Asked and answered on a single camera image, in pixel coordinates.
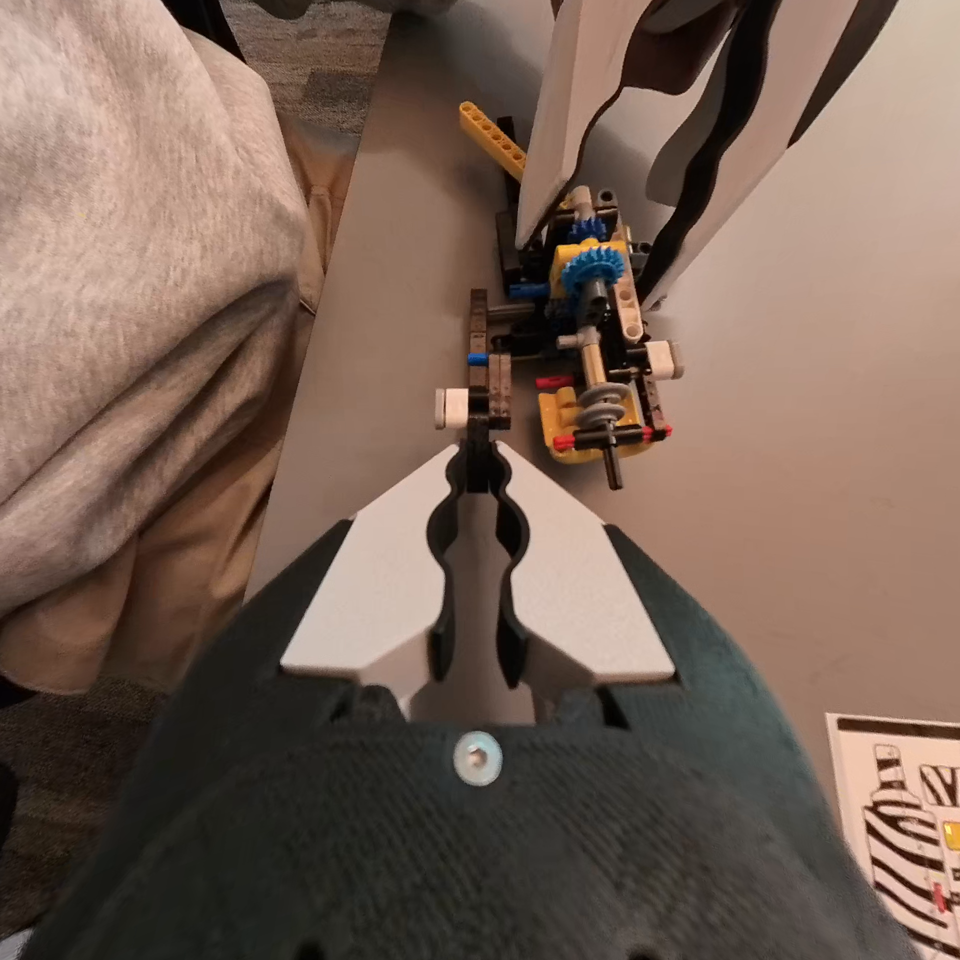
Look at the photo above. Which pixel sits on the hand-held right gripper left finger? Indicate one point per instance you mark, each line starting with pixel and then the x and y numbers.
pixel 367 592

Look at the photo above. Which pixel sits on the zebra striped sticker sheet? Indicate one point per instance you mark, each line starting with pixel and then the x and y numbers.
pixel 900 840

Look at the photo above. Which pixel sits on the black lego beam subassembly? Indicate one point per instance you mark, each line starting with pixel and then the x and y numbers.
pixel 480 442

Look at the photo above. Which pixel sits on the person's tan pants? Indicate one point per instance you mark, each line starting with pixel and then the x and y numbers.
pixel 165 592

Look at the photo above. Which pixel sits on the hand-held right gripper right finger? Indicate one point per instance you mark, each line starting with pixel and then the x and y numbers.
pixel 592 600

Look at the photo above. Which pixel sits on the yellow and black lego vehicle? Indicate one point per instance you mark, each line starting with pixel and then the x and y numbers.
pixel 559 420

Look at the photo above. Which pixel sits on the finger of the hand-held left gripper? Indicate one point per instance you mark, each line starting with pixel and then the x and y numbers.
pixel 577 75
pixel 795 67

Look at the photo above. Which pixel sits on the person's grey sweatshirt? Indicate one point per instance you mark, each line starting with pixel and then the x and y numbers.
pixel 135 300

